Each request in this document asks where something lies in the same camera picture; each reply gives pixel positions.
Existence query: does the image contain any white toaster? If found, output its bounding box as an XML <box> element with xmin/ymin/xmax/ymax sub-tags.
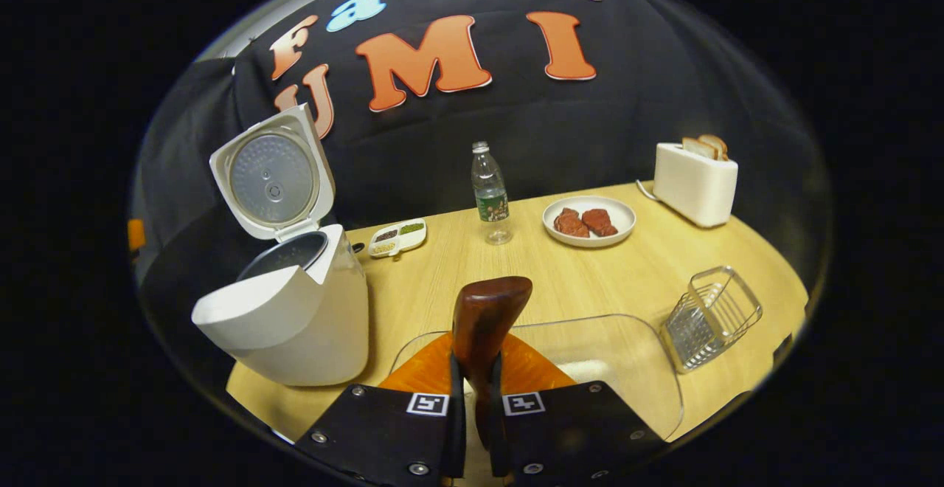
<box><xmin>653</xmin><ymin>142</ymin><xmax>739</xmax><ymax>229</ymax></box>

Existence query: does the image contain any white divided seasoning tray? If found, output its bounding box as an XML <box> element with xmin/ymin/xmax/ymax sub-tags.
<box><xmin>367</xmin><ymin>218</ymin><xmax>428</xmax><ymax>260</ymax></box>

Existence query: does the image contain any white round plate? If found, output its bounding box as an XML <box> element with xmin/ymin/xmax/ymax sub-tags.
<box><xmin>542</xmin><ymin>196</ymin><xmax>637</xmax><ymax>249</ymax></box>

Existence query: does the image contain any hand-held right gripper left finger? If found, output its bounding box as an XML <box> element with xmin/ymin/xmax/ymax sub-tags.
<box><xmin>294</xmin><ymin>332</ymin><xmax>468</xmax><ymax>487</ymax></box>

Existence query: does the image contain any red meat piece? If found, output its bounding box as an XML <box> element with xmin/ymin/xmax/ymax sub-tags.
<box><xmin>553</xmin><ymin>208</ymin><xmax>591</xmax><ymax>239</ymax></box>
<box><xmin>581</xmin><ymin>208</ymin><xmax>619</xmax><ymax>238</ymax></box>

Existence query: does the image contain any clear plastic water bottle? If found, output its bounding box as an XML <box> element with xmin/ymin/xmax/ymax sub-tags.
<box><xmin>471</xmin><ymin>141</ymin><xmax>514</xmax><ymax>246</ymax></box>

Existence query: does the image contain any brown wooden spoon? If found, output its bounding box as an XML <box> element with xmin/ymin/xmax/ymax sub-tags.
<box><xmin>451</xmin><ymin>276</ymin><xmax>534</xmax><ymax>451</ymax></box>

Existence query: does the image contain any white rice cooker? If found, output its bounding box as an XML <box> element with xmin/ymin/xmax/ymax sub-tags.
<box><xmin>191</xmin><ymin>103</ymin><xmax>370</xmax><ymax>387</ymax></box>

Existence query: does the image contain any metal wire chopstick holder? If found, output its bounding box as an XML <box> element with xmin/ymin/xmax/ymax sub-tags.
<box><xmin>659</xmin><ymin>266</ymin><xmax>764</xmax><ymax>375</ymax></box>

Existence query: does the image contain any clear plastic rice container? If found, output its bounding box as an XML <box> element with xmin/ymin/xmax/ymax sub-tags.
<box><xmin>389</xmin><ymin>314</ymin><xmax>685</xmax><ymax>443</ymax></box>

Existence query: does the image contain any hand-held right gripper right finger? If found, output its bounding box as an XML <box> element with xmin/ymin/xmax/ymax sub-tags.
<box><xmin>488</xmin><ymin>332</ymin><xmax>666</xmax><ymax>487</ymax></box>

